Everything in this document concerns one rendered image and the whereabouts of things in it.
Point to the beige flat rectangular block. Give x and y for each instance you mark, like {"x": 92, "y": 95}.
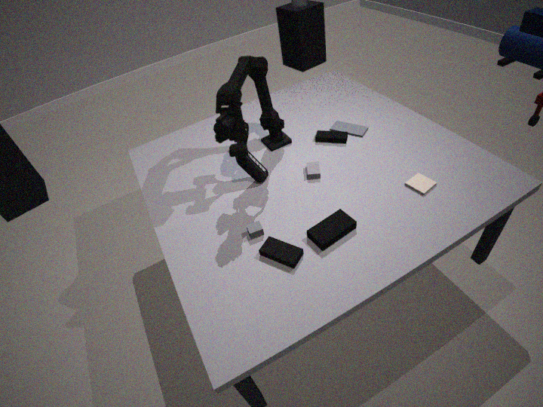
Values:
{"x": 421, "y": 184}

